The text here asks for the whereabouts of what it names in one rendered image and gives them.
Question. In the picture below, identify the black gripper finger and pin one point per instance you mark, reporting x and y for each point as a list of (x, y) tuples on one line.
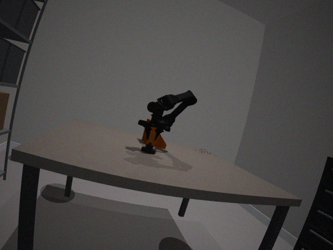
[(147, 130), (158, 132)]

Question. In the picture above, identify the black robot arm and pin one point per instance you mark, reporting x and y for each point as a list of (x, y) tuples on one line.
[(168, 102)]

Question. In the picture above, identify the orange knob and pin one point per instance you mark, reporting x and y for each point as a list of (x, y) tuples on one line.
[(152, 137)]

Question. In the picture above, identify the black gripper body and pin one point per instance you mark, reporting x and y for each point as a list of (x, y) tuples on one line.
[(149, 125)]

